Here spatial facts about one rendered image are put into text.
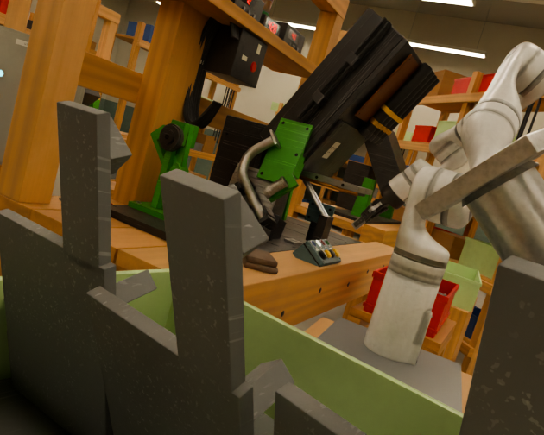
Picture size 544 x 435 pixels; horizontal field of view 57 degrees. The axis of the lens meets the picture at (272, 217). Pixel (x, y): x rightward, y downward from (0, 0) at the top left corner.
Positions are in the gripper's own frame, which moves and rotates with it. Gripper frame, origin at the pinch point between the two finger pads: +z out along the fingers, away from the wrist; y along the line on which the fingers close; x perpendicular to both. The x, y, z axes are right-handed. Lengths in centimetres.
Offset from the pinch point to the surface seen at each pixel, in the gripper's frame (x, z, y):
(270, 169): -30.4, 12.5, -1.1
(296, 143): -31.9, 1.7, -4.3
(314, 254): 1.0, 11.0, 14.4
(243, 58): -64, -2, -1
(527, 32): -197, -209, -909
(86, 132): -2, -21, 115
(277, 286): 5.1, 11.6, 41.5
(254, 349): 15, -3, 85
